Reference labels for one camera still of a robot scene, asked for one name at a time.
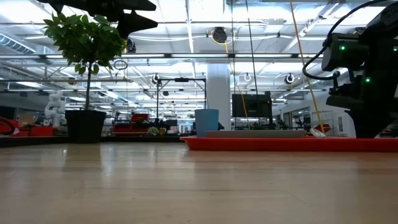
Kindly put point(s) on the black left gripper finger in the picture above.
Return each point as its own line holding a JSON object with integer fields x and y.
{"x": 140, "y": 5}
{"x": 136, "y": 23}

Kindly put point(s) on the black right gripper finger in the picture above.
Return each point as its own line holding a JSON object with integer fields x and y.
{"x": 367, "y": 124}

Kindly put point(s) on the teal round plate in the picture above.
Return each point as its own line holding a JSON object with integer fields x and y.
{"x": 255, "y": 134}

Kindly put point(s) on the blue plastic cup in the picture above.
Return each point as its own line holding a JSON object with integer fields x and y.
{"x": 206, "y": 123}

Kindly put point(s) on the red plastic tray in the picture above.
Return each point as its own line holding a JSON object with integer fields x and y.
{"x": 280, "y": 144}

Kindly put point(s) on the green leafy plant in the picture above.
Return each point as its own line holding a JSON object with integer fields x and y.
{"x": 84, "y": 40}

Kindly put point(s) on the red triangular object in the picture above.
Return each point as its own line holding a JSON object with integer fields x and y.
{"x": 327, "y": 128}

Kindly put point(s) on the red tool cart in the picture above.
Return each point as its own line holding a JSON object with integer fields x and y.
{"x": 136, "y": 119}

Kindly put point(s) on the white building column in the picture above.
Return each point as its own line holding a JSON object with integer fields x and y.
{"x": 219, "y": 93}

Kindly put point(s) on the small green plant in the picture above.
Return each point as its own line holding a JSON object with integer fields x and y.
{"x": 153, "y": 130}

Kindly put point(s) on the white robot figure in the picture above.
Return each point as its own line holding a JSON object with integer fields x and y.
{"x": 55, "y": 109}

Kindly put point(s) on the black plant pot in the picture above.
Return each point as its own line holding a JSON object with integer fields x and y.
{"x": 85, "y": 127}

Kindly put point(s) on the black screen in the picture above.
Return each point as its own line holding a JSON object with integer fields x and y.
{"x": 252, "y": 105}

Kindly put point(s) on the cardboard box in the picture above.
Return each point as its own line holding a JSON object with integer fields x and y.
{"x": 26, "y": 119}

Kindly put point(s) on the red crate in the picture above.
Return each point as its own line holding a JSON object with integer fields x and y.
{"x": 42, "y": 131}

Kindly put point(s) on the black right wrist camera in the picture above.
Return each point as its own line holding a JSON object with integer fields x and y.
{"x": 345, "y": 56}

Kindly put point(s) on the black stand frame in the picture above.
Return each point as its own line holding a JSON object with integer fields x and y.
{"x": 182, "y": 79}

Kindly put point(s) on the black aluminium table frame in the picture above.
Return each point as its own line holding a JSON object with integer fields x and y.
{"x": 37, "y": 140}

